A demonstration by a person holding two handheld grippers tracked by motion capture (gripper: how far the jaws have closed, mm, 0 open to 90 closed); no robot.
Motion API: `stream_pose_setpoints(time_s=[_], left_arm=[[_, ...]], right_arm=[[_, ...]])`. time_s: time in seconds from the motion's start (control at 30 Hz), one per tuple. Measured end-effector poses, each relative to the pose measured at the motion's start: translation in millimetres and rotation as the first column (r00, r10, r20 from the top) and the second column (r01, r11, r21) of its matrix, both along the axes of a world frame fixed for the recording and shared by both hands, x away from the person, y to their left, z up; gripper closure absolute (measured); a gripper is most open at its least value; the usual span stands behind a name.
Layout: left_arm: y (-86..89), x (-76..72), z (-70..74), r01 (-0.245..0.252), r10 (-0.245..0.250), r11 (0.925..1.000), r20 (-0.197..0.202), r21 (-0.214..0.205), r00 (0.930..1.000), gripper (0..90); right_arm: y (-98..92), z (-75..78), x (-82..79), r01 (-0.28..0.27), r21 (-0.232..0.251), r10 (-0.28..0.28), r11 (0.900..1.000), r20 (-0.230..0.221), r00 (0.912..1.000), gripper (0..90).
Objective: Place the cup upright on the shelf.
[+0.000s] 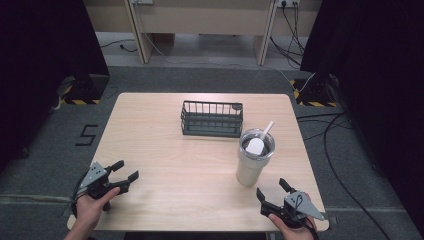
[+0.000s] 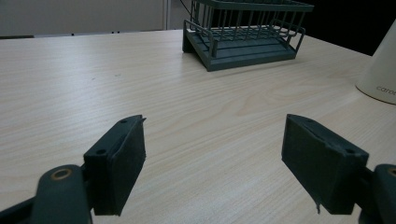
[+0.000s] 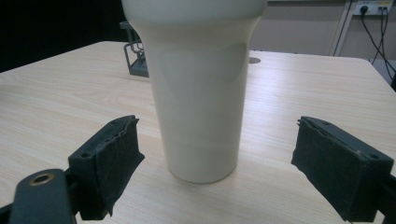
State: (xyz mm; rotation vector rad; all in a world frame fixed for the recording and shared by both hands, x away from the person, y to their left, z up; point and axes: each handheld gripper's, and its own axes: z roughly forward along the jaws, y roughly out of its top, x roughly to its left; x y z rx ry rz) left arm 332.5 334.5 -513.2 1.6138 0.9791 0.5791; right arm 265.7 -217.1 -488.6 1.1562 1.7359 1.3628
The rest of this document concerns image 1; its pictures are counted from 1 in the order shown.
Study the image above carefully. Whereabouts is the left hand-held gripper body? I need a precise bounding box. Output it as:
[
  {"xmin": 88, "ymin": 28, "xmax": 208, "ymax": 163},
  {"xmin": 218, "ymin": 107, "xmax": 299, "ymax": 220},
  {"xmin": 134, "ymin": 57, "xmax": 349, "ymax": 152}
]
[{"xmin": 77, "ymin": 161, "xmax": 131, "ymax": 212}]

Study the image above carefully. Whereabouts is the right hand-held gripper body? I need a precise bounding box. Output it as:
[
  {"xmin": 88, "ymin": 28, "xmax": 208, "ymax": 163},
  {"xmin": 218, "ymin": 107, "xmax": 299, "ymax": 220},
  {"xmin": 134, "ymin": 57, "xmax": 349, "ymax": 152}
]
[{"xmin": 260, "ymin": 190, "xmax": 327, "ymax": 230}]

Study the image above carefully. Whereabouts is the person's right hand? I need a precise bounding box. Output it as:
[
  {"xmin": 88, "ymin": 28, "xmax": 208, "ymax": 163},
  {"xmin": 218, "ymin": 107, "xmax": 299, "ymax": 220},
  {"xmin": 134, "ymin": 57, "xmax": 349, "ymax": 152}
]
[{"xmin": 267, "ymin": 213, "xmax": 318, "ymax": 240}]

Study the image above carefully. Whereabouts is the person's left hand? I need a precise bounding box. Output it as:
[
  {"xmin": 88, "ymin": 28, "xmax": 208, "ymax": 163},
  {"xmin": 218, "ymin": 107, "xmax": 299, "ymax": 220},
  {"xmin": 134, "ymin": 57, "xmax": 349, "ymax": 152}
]
[{"xmin": 75, "ymin": 186, "xmax": 121, "ymax": 232}]

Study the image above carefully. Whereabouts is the silver metal cup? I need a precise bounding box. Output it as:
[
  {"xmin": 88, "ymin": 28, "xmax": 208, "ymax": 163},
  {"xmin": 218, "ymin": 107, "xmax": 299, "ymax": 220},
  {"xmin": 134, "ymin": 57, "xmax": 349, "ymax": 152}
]
[{"xmin": 235, "ymin": 128, "xmax": 277, "ymax": 188}]

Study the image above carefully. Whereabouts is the black stand base striped tape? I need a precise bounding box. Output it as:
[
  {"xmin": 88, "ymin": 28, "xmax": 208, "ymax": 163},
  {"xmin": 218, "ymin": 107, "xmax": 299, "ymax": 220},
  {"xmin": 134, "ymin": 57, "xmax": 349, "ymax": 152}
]
[
  {"xmin": 60, "ymin": 73, "xmax": 111, "ymax": 106},
  {"xmin": 289, "ymin": 72, "xmax": 340, "ymax": 109}
]

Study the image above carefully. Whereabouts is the black curtain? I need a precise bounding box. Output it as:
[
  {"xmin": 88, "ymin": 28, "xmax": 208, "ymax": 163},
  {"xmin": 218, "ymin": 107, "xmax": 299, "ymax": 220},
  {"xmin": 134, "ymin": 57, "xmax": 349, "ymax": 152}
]
[
  {"xmin": 299, "ymin": 0, "xmax": 424, "ymax": 236},
  {"xmin": 0, "ymin": 0, "xmax": 111, "ymax": 175}
]

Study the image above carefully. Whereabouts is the beige wooden desk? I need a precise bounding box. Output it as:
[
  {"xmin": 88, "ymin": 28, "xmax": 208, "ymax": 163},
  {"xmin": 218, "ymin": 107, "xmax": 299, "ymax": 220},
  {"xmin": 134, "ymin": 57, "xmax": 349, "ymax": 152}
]
[{"xmin": 83, "ymin": 0, "xmax": 323, "ymax": 66}]

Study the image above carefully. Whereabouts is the right hand-held gripper cable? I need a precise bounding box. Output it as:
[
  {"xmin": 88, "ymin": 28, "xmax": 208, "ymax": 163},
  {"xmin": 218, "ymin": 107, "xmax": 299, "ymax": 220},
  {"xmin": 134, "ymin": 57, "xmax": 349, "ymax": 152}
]
[{"xmin": 304, "ymin": 216, "xmax": 321, "ymax": 240}]

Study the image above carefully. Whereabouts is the hand-held gripper cable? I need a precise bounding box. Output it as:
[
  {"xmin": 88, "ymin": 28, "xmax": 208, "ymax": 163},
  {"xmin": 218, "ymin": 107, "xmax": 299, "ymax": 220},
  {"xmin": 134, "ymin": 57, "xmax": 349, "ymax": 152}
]
[
  {"xmin": 304, "ymin": 216, "xmax": 321, "ymax": 240},
  {"xmin": 69, "ymin": 173, "xmax": 88, "ymax": 219}
]

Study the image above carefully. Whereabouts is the left hand-held gripper cable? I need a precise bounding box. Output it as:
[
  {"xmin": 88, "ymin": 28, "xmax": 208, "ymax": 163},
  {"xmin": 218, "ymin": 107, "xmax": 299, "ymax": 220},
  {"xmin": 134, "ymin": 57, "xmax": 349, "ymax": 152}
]
[{"xmin": 69, "ymin": 173, "xmax": 88, "ymax": 219}]

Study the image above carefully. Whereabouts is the long black floor cable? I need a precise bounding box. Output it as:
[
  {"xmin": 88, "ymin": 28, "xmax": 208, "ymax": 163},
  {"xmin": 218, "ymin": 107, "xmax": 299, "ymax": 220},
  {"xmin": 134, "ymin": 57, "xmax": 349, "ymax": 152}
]
[{"xmin": 295, "ymin": 111, "xmax": 393, "ymax": 240}]

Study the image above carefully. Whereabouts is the black wire basket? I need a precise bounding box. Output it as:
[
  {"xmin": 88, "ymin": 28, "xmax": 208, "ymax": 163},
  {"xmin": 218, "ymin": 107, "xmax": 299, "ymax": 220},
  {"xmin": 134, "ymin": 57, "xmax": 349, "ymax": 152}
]
[{"xmin": 180, "ymin": 100, "xmax": 244, "ymax": 139}]

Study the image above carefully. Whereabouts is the black floor cable with plug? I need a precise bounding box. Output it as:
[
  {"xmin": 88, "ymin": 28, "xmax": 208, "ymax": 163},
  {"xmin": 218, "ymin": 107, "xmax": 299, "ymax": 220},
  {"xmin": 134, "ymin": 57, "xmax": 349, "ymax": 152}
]
[{"xmin": 99, "ymin": 38, "xmax": 138, "ymax": 54}]

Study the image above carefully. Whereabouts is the white floor cable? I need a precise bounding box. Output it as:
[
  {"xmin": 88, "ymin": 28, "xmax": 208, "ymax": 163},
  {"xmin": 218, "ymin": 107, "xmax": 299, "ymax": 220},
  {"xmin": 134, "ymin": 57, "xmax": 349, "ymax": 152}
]
[{"xmin": 141, "ymin": 31, "xmax": 316, "ymax": 94}]

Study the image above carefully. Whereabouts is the bundle of black socket cables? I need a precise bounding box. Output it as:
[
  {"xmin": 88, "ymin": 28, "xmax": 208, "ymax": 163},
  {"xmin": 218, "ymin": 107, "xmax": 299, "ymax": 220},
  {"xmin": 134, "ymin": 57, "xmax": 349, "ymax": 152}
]
[{"xmin": 269, "ymin": 1, "xmax": 307, "ymax": 68}]

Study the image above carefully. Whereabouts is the white wall socket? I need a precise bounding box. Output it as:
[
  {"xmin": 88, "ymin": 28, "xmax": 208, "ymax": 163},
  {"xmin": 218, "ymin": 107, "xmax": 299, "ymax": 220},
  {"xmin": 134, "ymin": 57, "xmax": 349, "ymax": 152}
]
[{"xmin": 276, "ymin": 0, "xmax": 301, "ymax": 9}]

